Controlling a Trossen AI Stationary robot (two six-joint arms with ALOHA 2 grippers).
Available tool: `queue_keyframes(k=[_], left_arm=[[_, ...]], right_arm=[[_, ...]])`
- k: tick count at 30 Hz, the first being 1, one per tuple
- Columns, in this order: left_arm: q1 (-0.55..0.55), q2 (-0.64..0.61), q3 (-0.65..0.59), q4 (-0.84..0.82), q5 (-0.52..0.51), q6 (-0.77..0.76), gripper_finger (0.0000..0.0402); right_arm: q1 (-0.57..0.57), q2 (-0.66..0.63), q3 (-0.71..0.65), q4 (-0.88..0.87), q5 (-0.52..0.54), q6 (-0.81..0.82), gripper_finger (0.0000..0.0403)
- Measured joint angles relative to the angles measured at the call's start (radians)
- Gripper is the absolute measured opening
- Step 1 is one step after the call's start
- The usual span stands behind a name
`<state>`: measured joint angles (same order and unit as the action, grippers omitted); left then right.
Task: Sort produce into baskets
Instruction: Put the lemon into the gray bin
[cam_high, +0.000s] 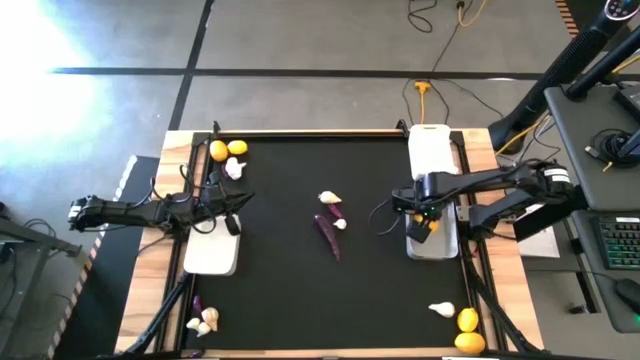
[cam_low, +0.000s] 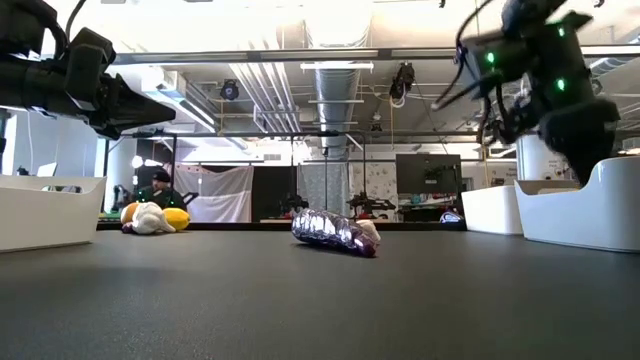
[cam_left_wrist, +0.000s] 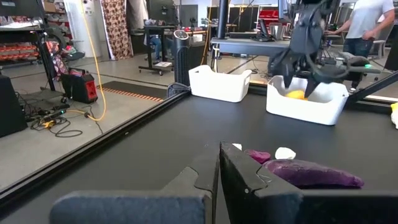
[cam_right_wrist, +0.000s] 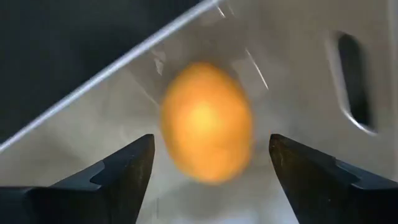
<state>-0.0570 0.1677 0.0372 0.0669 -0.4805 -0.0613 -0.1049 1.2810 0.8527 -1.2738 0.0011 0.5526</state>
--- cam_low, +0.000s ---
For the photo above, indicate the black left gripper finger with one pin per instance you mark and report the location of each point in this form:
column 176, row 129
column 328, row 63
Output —
column 145, row 107

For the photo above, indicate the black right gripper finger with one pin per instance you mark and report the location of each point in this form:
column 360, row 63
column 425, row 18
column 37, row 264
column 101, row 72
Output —
column 572, row 157
column 589, row 162

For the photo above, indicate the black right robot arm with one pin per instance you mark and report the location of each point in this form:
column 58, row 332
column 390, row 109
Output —
column 545, row 55

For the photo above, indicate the white round column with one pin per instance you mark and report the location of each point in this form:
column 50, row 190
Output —
column 537, row 157

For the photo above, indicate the black background rig frame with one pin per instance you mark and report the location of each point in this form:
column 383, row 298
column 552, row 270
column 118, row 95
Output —
column 280, row 134

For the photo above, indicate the white curtain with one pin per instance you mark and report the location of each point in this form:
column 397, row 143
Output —
column 220, row 195

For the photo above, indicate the black hanging device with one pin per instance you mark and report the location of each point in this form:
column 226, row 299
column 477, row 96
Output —
column 402, row 80

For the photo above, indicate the person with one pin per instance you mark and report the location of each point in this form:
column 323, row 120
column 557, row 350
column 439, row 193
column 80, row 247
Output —
column 161, row 192

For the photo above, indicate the white garlic bulb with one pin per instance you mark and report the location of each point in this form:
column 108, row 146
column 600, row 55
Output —
column 371, row 229
column 150, row 220

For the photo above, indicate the yellow lemon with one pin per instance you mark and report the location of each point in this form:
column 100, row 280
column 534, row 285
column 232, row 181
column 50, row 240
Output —
column 179, row 218

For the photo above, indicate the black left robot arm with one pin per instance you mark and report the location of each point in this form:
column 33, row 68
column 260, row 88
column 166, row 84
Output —
column 25, row 75

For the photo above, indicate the black table mat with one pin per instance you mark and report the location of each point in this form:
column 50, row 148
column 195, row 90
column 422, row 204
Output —
column 320, row 300

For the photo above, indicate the black ceiling camera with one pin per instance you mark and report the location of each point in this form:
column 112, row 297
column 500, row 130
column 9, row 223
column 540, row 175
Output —
column 229, row 90

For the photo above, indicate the grey overhead crossbar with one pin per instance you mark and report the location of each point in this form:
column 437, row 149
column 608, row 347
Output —
column 300, row 54

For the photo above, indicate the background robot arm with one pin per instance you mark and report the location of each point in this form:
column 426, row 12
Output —
column 370, row 204
column 119, row 197
column 294, row 204

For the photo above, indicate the white plastic basket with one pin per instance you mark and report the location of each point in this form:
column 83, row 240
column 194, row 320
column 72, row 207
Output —
column 45, row 220
column 492, row 212
column 575, row 215

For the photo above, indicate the orange citrus fruit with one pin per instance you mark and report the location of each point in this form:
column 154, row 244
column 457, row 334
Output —
column 128, row 212

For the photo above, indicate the long purple eggplant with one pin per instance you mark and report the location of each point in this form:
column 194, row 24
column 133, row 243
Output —
column 330, row 232

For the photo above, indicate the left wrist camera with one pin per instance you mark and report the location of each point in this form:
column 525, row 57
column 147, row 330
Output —
column 87, row 55

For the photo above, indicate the black monitor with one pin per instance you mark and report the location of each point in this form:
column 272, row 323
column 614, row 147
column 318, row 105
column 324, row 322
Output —
column 427, row 172

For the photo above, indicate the silver ventilation duct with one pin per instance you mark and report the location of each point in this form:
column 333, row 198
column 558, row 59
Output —
column 336, row 95

